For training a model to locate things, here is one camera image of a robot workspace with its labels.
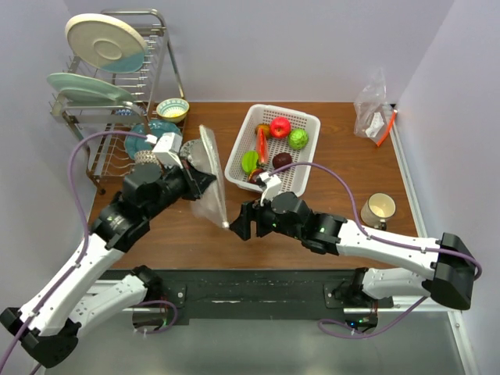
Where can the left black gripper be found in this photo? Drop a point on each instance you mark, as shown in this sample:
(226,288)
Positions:
(196,180)

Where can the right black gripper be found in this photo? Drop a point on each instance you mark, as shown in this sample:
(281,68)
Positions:
(251,211)

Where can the clear polka dot zip bag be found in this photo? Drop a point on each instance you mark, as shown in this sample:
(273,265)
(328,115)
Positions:
(212,205)

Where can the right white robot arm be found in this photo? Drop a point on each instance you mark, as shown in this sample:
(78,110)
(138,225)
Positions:
(442,269)

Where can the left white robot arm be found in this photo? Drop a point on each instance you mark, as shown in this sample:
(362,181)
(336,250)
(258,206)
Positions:
(50,325)

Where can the clear bag with orange zipper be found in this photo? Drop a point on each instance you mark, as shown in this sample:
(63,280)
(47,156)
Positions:
(375,117)

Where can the grey leaf patterned bowl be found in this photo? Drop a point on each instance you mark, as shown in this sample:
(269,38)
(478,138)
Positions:
(194,152)

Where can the dark purple plum near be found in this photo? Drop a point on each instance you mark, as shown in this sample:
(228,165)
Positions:
(253,177)

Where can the dark purple plum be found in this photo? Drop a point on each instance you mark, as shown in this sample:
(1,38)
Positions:
(253,177)
(281,159)

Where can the brown patterned small bowl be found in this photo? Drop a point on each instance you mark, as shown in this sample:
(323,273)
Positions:
(146,157)

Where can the dark purple plum far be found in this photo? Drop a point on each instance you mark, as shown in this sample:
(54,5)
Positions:
(281,159)

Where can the green leafy toy fruit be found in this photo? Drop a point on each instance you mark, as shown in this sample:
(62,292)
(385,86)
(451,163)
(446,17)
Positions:
(250,161)

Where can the watermelon slice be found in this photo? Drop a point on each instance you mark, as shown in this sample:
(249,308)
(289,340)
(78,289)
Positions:
(262,148)

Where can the teal scalloped plate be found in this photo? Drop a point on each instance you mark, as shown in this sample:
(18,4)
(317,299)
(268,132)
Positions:
(157,128)

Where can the teal yellow patterned bowl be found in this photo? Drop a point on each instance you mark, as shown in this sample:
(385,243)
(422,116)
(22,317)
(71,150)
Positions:
(173,110)

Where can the white perforated plastic basket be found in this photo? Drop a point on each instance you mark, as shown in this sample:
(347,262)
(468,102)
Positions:
(246,140)

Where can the green custard apple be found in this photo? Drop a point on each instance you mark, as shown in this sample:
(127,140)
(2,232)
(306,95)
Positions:
(298,139)

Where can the brown orange fruit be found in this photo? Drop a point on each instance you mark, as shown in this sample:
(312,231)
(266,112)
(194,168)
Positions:
(265,128)

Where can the red apple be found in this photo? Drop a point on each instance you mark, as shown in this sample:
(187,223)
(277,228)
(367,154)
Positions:
(280,127)

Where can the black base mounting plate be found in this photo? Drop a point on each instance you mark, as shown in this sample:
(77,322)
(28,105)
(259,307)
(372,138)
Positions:
(263,294)

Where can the blue patterned small dish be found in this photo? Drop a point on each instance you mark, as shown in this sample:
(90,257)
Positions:
(130,112)

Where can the cream ceramic mug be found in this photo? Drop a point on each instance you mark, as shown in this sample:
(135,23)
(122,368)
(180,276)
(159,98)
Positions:
(377,210)

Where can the metal dish rack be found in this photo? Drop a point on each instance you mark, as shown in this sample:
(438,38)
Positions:
(111,82)

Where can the mint green plate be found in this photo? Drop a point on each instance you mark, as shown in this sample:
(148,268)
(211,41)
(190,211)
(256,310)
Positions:
(78,88)

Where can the cream and teal large plate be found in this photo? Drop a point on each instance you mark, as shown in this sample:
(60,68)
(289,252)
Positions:
(106,42)

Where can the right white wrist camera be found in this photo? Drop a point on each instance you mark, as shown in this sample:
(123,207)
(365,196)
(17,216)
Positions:
(271,185)

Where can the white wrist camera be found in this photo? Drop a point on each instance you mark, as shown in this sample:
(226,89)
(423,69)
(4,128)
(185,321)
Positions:
(166,148)
(271,185)

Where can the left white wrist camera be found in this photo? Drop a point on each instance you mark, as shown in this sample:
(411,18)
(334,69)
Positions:
(166,148)

